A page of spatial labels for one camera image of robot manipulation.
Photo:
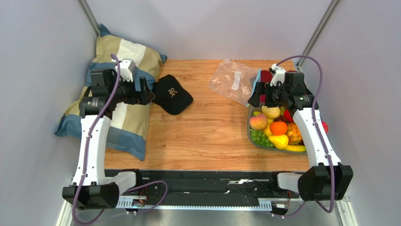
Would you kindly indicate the aluminium frame post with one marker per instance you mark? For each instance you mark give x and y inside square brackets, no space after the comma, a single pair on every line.
[86,9]
[330,11]

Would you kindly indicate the clear zip top bag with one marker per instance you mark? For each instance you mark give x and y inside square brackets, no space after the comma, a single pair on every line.
[235,81]

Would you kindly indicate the beige bumpy fruit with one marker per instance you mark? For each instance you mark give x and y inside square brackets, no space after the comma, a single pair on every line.
[271,112]

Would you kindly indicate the folded red cloth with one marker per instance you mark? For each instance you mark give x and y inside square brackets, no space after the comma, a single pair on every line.
[267,76]

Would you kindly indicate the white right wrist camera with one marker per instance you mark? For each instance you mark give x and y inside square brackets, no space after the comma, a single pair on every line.
[278,74]

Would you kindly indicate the striped blue beige pillow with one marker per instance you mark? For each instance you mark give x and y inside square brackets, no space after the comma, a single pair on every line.
[130,123]

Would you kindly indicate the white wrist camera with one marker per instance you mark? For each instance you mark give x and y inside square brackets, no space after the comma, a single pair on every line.
[278,74]
[127,67]

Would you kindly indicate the black baseball cap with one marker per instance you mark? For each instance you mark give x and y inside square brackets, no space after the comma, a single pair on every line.
[171,96]

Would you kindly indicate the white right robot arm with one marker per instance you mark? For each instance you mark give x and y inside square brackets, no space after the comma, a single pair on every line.
[327,178]

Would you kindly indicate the yellow lemon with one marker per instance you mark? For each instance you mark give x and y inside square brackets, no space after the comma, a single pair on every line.
[267,130]

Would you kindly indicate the red tomato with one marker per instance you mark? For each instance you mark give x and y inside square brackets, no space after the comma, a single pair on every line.
[287,116]

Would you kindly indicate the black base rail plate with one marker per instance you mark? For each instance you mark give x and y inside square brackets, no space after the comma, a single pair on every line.
[227,190]

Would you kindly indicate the yellow banana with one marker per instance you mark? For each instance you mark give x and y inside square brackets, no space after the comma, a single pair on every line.
[295,148]

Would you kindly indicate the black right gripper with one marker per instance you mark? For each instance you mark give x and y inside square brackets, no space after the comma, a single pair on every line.
[261,95]

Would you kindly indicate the orange pineapple toy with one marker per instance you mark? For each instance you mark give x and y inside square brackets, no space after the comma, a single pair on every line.
[294,134]

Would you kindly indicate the yellow pear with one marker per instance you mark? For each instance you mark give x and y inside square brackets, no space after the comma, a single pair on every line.
[280,141]

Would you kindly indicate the orange fruit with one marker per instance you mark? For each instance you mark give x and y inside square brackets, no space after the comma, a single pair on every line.
[278,128]

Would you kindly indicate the pink peach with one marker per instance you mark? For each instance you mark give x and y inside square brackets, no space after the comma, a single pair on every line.
[258,122]

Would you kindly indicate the grey fruit tray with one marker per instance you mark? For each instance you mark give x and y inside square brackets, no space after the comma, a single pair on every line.
[256,111]

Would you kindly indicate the red apple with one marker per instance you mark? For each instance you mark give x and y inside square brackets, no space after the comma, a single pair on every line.
[325,127]

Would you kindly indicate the right aluminium frame post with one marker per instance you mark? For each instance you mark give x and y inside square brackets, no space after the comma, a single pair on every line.
[330,11]

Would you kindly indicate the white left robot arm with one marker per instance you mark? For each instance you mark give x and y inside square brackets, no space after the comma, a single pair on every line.
[90,190]

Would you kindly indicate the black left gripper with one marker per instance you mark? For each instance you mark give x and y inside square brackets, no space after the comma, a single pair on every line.
[147,96]

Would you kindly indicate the left aluminium frame post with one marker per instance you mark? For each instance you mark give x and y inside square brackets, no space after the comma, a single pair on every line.
[86,9]

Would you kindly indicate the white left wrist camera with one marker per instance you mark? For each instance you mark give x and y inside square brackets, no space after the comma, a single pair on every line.
[127,67]

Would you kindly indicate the green grape bunch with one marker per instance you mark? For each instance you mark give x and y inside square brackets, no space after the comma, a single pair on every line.
[258,137]

